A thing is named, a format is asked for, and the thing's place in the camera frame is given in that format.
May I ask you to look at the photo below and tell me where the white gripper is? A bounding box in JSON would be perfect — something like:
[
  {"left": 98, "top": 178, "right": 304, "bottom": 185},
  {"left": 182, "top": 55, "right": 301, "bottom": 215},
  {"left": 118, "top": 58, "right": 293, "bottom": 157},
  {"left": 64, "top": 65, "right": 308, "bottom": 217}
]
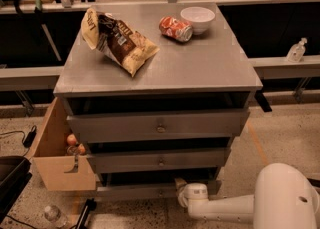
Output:
[{"left": 174, "top": 178, "right": 208, "bottom": 208}]

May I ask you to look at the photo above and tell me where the grey bottom drawer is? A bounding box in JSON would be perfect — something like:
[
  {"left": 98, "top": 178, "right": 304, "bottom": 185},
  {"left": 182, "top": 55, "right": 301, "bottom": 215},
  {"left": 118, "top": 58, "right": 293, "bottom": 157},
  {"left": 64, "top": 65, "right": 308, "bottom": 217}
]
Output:
[{"left": 97, "top": 167, "right": 221, "bottom": 201}]

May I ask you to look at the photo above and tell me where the grey drawer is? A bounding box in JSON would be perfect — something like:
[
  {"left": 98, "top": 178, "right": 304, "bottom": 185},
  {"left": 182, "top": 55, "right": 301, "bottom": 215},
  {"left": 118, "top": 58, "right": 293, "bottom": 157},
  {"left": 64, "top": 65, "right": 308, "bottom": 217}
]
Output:
[
  {"left": 67, "top": 109, "right": 249, "bottom": 143},
  {"left": 97, "top": 167, "right": 221, "bottom": 201},
  {"left": 87, "top": 148, "right": 230, "bottom": 173}
]

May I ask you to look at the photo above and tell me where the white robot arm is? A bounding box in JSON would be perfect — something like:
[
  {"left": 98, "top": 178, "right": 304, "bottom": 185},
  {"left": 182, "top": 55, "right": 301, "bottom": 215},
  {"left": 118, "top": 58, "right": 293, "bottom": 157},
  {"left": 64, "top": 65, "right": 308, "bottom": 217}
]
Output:
[{"left": 175, "top": 163, "right": 320, "bottom": 229}]

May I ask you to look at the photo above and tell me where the grey middle drawer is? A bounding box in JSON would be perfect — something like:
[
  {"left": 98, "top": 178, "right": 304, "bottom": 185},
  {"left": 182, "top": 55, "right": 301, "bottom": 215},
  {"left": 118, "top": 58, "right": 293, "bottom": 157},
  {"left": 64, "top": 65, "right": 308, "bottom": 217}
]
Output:
[{"left": 87, "top": 148, "right": 230, "bottom": 173}]

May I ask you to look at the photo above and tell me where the grey drawer cabinet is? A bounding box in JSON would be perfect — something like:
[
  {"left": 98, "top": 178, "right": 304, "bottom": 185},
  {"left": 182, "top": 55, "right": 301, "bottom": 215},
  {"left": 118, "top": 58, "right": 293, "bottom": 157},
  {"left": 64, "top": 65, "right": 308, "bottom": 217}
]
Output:
[{"left": 53, "top": 2, "right": 264, "bottom": 187}]

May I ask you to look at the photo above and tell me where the grey top drawer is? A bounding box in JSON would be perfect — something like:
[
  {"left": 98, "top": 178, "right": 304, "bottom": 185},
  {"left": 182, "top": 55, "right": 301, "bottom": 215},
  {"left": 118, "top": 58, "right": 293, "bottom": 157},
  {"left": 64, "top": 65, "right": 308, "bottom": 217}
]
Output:
[{"left": 67, "top": 109, "right": 249, "bottom": 143}]

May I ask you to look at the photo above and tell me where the black clamp tool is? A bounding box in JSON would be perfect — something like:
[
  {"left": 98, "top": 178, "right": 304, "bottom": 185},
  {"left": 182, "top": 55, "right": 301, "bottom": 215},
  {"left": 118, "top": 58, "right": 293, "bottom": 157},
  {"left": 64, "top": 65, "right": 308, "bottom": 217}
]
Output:
[{"left": 75, "top": 199, "right": 97, "bottom": 229}]

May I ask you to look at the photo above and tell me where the red apple lower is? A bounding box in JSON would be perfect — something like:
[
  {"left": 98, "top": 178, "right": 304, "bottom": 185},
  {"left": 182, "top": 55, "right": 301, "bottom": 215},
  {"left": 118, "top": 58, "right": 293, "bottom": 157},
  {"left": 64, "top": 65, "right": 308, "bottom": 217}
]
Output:
[{"left": 77, "top": 144, "right": 86, "bottom": 155}]

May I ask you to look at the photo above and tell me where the red apple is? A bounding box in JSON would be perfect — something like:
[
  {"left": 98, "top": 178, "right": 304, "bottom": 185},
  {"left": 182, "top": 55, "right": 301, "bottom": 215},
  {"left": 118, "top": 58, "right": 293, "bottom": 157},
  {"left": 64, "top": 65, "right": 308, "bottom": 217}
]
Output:
[
  {"left": 77, "top": 144, "right": 86, "bottom": 155},
  {"left": 66, "top": 134, "right": 78, "bottom": 146}
]

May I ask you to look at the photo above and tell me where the red apple upper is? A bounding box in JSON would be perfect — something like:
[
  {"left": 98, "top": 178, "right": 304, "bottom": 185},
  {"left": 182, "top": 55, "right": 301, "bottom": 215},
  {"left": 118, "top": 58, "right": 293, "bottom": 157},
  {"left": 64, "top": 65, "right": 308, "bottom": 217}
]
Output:
[{"left": 66, "top": 134, "right": 78, "bottom": 146}]

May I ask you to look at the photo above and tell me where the clear plastic water bottle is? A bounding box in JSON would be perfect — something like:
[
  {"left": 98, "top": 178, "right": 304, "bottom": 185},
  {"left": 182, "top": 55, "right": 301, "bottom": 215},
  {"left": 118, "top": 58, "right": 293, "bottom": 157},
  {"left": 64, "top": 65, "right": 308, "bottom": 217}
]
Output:
[{"left": 44, "top": 205, "right": 68, "bottom": 229}]

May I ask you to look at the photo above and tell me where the wooden side box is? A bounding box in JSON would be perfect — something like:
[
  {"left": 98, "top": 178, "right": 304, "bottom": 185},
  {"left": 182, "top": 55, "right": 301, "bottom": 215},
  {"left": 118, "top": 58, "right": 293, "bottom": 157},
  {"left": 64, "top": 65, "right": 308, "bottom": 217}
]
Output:
[{"left": 27, "top": 98, "right": 96, "bottom": 191}]

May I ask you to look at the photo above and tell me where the black power adapter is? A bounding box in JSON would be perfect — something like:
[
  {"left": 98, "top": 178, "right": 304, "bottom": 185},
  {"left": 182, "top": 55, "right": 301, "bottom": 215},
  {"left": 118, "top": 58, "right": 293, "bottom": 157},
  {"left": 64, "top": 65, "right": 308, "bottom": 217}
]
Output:
[{"left": 23, "top": 126, "right": 37, "bottom": 148}]

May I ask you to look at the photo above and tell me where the red soda can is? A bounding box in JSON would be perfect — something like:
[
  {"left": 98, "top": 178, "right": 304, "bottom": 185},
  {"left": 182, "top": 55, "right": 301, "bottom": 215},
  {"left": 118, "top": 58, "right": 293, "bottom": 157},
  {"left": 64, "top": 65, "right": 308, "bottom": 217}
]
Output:
[{"left": 159, "top": 16, "right": 193, "bottom": 43}]

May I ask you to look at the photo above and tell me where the black bin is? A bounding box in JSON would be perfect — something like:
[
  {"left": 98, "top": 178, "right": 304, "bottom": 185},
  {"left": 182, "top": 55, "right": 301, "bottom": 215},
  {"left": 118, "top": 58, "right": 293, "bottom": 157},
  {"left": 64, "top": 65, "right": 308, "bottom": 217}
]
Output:
[{"left": 0, "top": 156, "right": 32, "bottom": 223}]

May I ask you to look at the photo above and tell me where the white bowl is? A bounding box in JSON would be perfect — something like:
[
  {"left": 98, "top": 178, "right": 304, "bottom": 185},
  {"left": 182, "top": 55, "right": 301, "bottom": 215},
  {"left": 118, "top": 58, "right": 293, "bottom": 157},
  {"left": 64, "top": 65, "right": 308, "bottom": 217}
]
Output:
[{"left": 180, "top": 7, "right": 215, "bottom": 35}]

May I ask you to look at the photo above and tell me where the yellow brown chip bag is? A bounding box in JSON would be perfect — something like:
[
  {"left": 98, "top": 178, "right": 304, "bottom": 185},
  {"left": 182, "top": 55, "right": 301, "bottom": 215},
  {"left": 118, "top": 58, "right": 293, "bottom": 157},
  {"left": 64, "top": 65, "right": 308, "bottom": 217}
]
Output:
[{"left": 81, "top": 8, "right": 160, "bottom": 77}]

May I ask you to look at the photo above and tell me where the clear sanitizer bottle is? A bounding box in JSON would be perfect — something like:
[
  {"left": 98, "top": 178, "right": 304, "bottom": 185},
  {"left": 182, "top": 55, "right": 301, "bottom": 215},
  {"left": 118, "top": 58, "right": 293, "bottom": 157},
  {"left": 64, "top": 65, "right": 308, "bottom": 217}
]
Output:
[{"left": 286, "top": 38, "right": 307, "bottom": 63}]

